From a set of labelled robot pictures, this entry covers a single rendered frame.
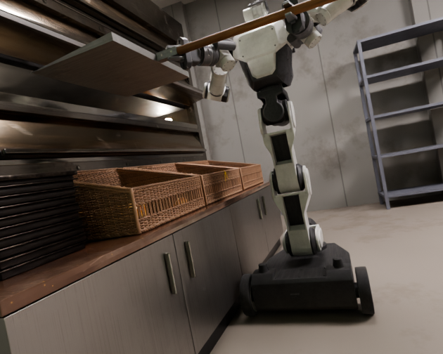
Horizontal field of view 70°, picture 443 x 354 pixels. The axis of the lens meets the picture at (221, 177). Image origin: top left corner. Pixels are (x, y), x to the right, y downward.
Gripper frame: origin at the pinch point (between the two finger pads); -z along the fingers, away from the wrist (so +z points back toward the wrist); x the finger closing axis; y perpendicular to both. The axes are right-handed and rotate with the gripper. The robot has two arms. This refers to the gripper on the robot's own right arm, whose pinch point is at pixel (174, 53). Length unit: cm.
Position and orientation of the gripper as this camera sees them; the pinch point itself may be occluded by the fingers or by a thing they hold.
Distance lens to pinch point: 133.0
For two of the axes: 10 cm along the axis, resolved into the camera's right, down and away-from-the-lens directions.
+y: -5.6, 0.9, 8.2
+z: 8.1, -1.7, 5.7
